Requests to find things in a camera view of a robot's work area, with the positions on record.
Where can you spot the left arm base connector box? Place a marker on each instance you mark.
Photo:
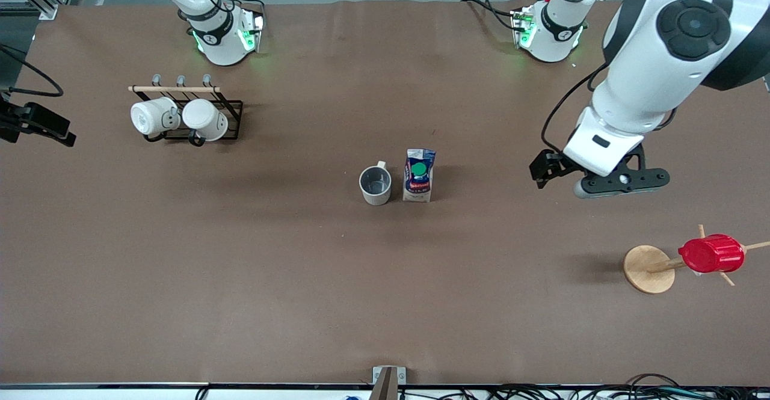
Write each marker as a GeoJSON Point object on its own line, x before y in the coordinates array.
{"type": "Point", "coordinates": [524, 27]}

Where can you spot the grey ceramic mug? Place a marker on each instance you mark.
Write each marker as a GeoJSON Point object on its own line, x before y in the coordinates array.
{"type": "Point", "coordinates": [376, 192]}

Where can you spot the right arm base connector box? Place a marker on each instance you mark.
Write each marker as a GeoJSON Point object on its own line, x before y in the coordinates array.
{"type": "Point", "coordinates": [251, 30]}

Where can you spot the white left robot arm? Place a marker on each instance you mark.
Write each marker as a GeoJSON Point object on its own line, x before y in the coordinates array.
{"type": "Point", "coordinates": [637, 87]}

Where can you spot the wooden mug tree stand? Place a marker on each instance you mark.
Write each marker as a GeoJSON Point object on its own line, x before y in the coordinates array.
{"type": "Point", "coordinates": [646, 270]}

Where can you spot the red plastic cup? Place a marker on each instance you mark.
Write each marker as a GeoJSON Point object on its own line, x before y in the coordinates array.
{"type": "Point", "coordinates": [713, 254]}

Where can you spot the metal camera pole bracket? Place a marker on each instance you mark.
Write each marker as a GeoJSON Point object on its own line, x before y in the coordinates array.
{"type": "Point", "coordinates": [388, 379]}

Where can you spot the brown table cover sheet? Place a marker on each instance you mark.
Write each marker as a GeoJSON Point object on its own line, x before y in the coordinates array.
{"type": "Point", "coordinates": [385, 280]}

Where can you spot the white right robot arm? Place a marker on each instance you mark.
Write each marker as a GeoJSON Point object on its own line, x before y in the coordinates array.
{"type": "Point", "coordinates": [219, 45]}

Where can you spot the plain white mug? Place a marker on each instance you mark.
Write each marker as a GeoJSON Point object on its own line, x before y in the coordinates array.
{"type": "Point", "coordinates": [204, 118]}

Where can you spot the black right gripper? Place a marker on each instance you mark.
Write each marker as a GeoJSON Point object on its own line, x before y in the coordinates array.
{"type": "Point", "coordinates": [35, 120]}

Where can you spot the white mug with grey print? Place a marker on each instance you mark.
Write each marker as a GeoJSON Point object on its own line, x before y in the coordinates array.
{"type": "Point", "coordinates": [149, 117]}

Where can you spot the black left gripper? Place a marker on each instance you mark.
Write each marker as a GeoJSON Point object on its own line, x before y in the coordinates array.
{"type": "Point", "coordinates": [551, 165]}

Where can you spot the blue white milk carton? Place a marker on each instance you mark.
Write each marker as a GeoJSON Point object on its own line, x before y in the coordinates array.
{"type": "Point", "coordinates": [419, 177]}

